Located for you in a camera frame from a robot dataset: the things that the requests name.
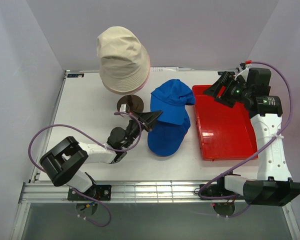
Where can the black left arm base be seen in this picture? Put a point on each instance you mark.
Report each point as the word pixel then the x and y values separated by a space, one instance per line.
pixel 99 192

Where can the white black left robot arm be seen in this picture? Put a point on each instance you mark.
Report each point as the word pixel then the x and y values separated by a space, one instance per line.
pixel 63 162

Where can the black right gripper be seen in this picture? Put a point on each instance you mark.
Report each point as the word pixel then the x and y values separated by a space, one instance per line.
pixel 225 88

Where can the red plastic bin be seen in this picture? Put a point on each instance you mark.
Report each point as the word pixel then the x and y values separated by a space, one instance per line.
pixel 224 133

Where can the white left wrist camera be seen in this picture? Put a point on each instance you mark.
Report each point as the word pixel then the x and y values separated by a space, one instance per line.
pixel 124 108

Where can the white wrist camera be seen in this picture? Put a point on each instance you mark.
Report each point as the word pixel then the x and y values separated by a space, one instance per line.
pixel 243 68
pixel 124 108

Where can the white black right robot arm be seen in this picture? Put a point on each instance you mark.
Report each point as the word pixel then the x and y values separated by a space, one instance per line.
pixel 274 185

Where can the pink bucket hat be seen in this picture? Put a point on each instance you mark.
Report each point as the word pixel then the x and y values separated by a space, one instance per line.
pixel 129 83

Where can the blue hat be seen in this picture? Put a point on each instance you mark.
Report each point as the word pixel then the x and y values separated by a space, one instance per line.
pixel 165 138

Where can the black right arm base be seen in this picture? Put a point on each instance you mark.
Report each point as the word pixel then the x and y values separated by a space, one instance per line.
pixel 216 192

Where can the cream bucket hat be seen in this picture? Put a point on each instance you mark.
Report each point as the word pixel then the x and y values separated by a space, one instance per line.
pixel 119 52

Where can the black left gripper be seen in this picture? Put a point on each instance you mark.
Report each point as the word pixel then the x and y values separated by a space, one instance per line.
pixel 142 122

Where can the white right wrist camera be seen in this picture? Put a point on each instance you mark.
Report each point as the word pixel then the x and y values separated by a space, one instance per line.
pixel 243 68

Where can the cream mannequin head stand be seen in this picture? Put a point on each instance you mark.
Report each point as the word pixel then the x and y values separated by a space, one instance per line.
pixel 135 102

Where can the aluminium front rail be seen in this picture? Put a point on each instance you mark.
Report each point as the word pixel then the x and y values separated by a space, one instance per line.
pixel 130 192

